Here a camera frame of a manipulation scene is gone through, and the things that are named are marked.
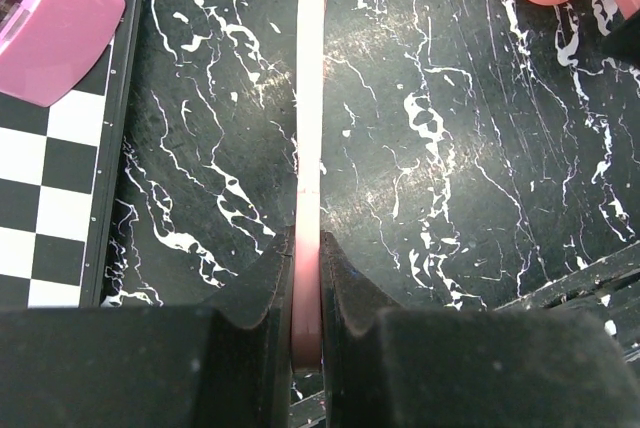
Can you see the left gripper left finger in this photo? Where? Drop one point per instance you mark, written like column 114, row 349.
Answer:
column 223, row 362

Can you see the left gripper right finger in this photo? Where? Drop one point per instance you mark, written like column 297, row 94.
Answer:
column 390, row 366

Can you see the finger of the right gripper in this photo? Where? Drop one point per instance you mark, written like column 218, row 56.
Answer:
column 623, row 43

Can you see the pink hand brush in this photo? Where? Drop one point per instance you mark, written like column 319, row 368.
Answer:
column 306, row 323

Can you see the black white chessboard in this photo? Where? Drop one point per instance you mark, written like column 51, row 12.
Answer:
column 59, row 170

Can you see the pink metronome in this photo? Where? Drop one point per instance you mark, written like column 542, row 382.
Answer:
column 48, row 46

